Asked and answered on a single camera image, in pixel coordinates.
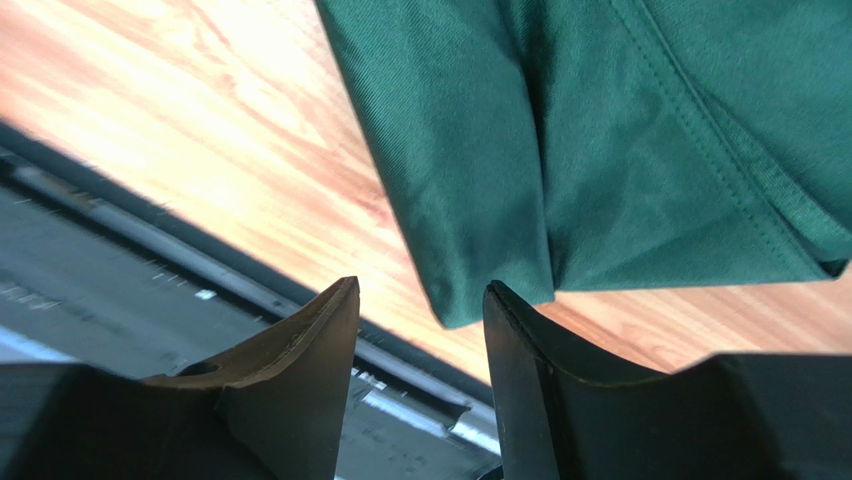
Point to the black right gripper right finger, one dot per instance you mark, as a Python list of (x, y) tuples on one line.
[(568, 409)]

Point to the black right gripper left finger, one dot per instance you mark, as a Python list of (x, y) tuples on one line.
[(271, 407)]

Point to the dark green cloth napkin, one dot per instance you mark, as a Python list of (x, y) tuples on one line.
[(605, 145)]

